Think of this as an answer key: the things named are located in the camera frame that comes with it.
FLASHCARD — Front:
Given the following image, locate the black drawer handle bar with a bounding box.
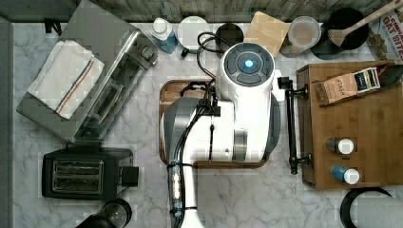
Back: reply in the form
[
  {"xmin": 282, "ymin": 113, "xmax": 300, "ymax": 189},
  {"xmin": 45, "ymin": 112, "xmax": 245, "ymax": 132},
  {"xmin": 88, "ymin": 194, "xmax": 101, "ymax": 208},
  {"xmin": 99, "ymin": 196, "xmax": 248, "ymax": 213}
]
[{"xmin": 278, "ymin": 77, "xmax": 312, "ymax": 175}]

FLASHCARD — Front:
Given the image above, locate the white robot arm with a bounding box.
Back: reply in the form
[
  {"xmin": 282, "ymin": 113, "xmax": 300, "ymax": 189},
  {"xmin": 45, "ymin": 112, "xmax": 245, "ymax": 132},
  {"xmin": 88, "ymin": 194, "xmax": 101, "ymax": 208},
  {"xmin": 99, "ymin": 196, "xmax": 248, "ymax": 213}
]
[{"xmin": 160, "ymin": 42, "xmax": 279, "ymax": 228}]

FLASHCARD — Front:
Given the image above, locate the wooden cutting board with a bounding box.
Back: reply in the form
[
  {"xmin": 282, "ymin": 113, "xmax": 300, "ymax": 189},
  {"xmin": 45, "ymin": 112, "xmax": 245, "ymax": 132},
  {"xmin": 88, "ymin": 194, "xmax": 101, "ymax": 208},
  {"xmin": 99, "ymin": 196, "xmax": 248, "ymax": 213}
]
[{"xmin": 159, "ymin": 80, "xmax": 280, "ymax": 169}]

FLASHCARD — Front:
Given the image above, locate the dark grey cup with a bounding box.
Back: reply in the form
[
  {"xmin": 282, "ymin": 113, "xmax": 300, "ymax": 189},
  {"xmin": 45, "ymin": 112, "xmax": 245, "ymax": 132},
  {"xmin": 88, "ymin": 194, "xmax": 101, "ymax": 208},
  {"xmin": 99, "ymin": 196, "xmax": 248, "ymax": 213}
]
[{"xmin": 216, "ymin": 23, "xmax": 244, "ymax": 51}]

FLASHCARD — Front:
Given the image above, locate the white lidded mug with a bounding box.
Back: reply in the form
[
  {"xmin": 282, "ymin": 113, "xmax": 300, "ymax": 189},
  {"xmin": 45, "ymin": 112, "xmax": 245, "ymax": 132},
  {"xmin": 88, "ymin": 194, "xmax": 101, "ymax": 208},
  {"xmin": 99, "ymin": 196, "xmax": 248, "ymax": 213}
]
[{"xmin": 177, "ymin": 16, "xmax": 210, "ymax": 58}]

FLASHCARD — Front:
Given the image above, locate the blue bottle white cap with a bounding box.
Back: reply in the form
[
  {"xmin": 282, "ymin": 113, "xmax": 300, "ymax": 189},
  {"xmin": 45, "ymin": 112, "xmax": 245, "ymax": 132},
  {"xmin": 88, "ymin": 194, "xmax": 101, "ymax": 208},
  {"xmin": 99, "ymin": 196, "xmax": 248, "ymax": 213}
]
[{"xmin": 151, "ymin": 18, "xmax": 178, "ymax": 54}]

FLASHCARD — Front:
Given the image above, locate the stainless toaster oven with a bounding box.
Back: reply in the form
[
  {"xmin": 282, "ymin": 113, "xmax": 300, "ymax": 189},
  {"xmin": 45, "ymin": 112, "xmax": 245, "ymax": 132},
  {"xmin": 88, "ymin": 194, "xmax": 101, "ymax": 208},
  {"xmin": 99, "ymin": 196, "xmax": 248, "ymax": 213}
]
[{"xmin": 17, "ymin": 0, "xmax": 158, "ymax": 144}]

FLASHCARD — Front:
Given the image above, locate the bamboo lid glass container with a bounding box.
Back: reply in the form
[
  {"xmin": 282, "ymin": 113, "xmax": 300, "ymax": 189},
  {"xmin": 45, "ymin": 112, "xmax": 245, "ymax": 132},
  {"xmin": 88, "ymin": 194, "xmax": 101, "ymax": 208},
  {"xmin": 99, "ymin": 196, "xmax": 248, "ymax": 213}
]
[{"xmin": 243, "ymin": 11, "xmax": 290, "ymax": 57}]

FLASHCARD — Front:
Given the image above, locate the black two-slot toaster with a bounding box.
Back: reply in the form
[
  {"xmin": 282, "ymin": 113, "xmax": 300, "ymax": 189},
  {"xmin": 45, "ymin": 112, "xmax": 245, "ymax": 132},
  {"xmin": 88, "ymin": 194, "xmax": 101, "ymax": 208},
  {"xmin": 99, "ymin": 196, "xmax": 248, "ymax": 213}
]
[{"xmin": 41, "ymin": 146, "xmax": 140, "ymax": 200}]

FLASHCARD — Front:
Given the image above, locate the stash tea box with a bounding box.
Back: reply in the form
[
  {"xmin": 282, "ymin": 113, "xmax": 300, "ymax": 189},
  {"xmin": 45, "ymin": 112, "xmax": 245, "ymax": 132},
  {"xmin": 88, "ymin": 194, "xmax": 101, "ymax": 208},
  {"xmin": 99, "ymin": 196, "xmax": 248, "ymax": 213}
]
[{"xmin": 312, "ymin": 66, "xmax": 382, "ymax": 107}]

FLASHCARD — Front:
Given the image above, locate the clear lidded plastic jar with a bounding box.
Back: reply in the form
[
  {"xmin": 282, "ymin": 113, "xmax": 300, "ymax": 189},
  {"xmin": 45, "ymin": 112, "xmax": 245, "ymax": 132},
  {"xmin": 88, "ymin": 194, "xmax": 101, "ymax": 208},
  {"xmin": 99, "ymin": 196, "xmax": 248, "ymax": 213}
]
[{"xmin": 280, "ymin": 16, "xmax": 321, "ymax": 58}]

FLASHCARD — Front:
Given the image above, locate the white striped dish towel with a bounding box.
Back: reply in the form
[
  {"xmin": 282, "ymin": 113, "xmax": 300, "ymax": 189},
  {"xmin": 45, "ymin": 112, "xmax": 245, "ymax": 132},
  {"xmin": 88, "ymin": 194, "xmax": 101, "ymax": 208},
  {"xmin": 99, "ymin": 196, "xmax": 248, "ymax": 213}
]
[{"xmin": 28, "ymin": 40, "xmax": 105, "ymax": 120}]

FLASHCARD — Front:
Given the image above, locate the black utensil pot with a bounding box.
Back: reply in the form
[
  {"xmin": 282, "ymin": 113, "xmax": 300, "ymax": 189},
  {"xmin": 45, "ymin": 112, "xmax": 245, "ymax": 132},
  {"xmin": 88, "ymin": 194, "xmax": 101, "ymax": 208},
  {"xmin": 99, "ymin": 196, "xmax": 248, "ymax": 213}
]
[{"xmin": 311, "ymin": 8, "xmax": 369, "ymax": 60}]

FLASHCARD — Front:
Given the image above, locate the dark shaker white cap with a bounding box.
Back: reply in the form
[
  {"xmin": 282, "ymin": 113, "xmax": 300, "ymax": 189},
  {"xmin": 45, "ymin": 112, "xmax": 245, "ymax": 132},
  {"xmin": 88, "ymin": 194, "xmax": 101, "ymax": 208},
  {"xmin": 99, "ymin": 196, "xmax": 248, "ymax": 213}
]
[{"xmin": 326, "ymin": 138, "xmax": 355, "ymax": 155}]

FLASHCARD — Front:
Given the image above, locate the wooden spatula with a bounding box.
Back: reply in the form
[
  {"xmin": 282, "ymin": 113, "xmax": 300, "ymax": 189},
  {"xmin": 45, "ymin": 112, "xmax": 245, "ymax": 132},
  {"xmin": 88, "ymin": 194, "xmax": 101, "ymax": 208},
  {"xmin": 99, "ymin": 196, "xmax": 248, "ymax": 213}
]
[{"xmin": 328, "ymin": 0, "xmax": 403, "ymax": 47}]

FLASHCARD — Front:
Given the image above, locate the blue shaker white cap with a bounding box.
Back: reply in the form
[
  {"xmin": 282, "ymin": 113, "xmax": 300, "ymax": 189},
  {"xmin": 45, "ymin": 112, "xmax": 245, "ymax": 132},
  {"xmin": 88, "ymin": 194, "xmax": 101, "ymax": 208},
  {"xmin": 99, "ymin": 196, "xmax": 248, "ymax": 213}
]
[{"xmin": 331, "ymin": 165, "xmax": 360, "ymax": 184}]

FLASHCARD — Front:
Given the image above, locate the oat bites cereal box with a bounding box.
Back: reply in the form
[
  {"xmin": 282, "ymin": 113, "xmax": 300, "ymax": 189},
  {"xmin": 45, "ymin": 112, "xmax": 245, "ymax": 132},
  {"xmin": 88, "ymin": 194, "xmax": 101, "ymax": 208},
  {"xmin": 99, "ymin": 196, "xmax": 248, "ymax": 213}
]
[{"xmin": 368, "ymin": 8, "xmax": 403, "ymax": 60}]

